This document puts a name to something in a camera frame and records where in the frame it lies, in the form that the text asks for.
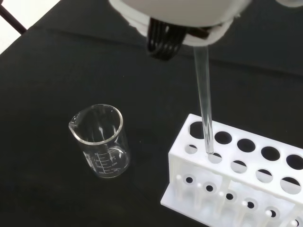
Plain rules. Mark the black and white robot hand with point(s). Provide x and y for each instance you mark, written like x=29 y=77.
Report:
x=184 y=14

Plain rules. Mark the white test tube rack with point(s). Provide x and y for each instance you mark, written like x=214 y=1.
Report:
x=180 y=151

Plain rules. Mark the clear graduated glass beaker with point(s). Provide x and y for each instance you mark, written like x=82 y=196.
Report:
x=106 y=163

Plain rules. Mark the black bench cloth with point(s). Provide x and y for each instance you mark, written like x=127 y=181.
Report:
x=47 y=94

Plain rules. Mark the black tripod leg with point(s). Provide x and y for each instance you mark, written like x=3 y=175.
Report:
x=14 y=21

